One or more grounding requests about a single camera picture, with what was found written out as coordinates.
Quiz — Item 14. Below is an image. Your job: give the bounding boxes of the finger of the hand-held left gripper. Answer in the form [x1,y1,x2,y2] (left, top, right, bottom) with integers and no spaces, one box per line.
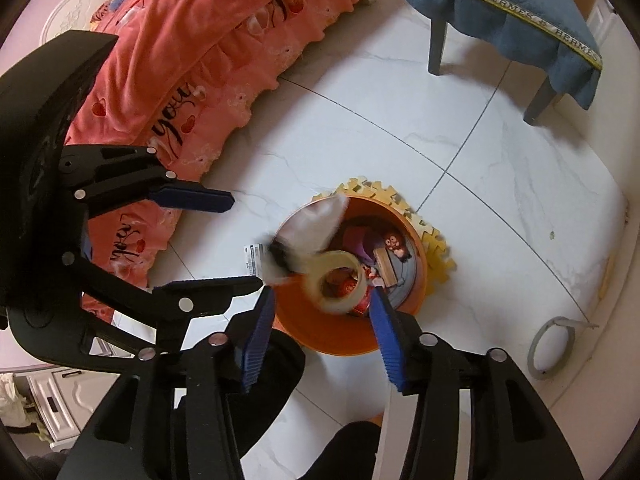
[62,252,264,361]
[57,144,236,213]

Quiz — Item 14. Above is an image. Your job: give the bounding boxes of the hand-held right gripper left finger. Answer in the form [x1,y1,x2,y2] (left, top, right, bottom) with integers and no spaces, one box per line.
[57,285,278,480]

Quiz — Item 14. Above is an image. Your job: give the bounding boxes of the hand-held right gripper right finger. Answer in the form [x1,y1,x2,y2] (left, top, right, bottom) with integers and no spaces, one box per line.
[367,287,586,480]

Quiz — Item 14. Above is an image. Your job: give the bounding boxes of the orange plastic bucket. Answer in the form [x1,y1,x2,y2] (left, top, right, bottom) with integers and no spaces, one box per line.
[272,196,430,357]

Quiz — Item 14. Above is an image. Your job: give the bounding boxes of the red snack packet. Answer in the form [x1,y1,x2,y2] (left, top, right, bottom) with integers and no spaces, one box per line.
[325,267,386,318]

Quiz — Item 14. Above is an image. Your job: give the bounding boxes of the round metal tin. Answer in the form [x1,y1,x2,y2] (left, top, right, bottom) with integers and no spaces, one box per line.
[345,225,420,306]

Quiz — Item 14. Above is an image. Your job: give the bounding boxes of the cream tape roll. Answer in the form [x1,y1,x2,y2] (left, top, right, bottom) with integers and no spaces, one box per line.
[300,250,371,317]

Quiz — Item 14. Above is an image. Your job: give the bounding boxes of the purple plastic cup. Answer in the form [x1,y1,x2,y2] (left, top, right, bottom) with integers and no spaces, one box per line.
[342,225,383,266]

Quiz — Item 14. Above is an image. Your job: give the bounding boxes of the white black cloth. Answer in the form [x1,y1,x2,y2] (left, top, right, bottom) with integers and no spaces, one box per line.
[260,196,351,286]

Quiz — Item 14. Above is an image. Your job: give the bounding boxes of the small white box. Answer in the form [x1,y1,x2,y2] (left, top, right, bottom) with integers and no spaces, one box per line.
[241,244,266,278]

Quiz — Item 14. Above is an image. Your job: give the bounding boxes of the yellow foam puzzle mat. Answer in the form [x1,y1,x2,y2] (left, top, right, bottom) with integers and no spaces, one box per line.
[311,176,458,296]

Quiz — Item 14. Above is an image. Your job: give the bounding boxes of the white bed headboard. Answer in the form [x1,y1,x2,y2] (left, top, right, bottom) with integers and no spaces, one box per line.
[40,0,166,46]

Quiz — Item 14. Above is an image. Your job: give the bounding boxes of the orange printed bed cover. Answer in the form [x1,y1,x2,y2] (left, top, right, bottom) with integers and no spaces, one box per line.
[62,0,393,323]

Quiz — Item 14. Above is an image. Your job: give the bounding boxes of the white nightstand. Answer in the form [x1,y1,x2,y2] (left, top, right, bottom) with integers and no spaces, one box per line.
[0,332,136,448]

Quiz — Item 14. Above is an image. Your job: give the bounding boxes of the white plastic bag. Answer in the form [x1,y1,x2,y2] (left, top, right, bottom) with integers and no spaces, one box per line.
[0,372,28,426]

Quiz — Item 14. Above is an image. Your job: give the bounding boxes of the grey wooden chair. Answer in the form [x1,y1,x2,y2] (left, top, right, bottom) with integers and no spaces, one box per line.
[427,0,573,127]

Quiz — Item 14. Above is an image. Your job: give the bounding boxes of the stool with blue cover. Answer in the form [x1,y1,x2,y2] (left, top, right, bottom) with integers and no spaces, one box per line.
[402,0,603,111]

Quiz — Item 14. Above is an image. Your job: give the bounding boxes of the grey ring stand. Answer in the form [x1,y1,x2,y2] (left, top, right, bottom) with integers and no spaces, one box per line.
[529,316,598,381]

